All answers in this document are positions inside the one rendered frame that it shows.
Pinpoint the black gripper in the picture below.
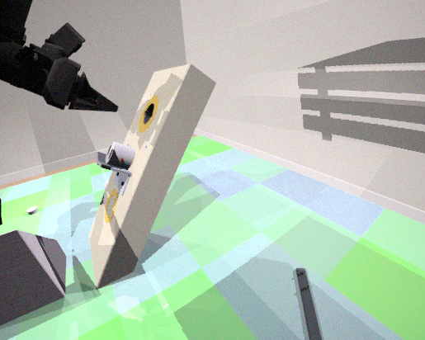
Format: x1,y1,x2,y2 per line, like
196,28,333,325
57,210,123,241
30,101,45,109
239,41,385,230
4,45,119,112

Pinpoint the grey flat bar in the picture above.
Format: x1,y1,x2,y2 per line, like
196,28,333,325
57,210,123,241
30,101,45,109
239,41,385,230
296,268,322,340

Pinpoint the cream flat panel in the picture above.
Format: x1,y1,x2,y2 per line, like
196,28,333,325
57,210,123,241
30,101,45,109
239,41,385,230
89,64,216,290

